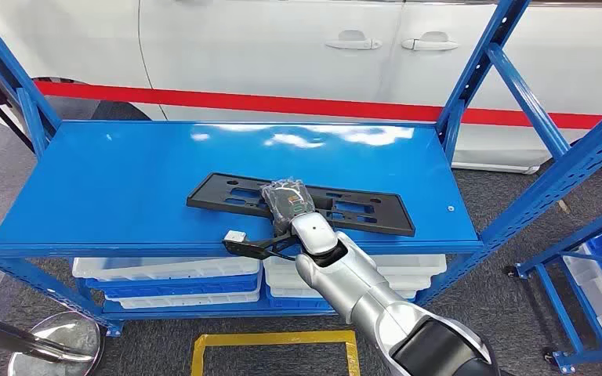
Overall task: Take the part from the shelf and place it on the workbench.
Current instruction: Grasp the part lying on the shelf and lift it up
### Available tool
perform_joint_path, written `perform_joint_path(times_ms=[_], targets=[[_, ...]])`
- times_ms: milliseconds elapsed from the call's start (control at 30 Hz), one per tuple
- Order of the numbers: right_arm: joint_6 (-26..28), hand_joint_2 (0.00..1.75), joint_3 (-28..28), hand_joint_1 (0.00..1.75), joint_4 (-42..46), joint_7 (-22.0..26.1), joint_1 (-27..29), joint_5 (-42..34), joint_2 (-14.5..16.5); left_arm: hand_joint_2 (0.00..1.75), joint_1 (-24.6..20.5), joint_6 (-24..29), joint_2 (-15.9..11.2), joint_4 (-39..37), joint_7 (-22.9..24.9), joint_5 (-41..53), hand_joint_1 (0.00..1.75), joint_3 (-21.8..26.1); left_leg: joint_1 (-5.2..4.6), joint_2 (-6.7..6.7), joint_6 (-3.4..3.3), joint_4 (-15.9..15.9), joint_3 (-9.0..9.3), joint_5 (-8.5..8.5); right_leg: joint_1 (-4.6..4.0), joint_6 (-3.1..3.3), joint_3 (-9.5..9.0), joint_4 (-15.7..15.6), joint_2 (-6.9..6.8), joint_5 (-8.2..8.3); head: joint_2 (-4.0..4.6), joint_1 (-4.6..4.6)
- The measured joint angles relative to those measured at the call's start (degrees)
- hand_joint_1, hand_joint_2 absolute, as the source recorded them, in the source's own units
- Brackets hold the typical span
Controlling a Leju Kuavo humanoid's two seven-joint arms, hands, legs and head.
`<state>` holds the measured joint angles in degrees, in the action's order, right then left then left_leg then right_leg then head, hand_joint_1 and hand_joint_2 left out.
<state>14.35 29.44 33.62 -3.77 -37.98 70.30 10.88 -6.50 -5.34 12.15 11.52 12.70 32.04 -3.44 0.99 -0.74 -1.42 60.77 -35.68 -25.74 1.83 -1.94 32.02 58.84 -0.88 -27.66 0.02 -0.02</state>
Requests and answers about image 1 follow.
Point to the white car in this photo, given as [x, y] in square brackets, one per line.
[259, 52]

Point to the red barrier belt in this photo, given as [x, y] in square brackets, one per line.
[280, 104]

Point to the blue metal shelf rack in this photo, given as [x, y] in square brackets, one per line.
[124, 181]

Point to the long black plastic part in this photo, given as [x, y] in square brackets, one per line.
[399, 215]

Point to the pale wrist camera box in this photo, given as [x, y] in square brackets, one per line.
[235, 236]

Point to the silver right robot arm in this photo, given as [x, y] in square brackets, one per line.
[363, 290]

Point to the black car tyre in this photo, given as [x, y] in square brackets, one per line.
[119, 111]

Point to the yellow floor tape square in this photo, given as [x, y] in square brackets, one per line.
[275, 339]

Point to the chrome stanchion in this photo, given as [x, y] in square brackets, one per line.
[57, 342]

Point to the blue wheeled cart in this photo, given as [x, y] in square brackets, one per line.
[592, 358]

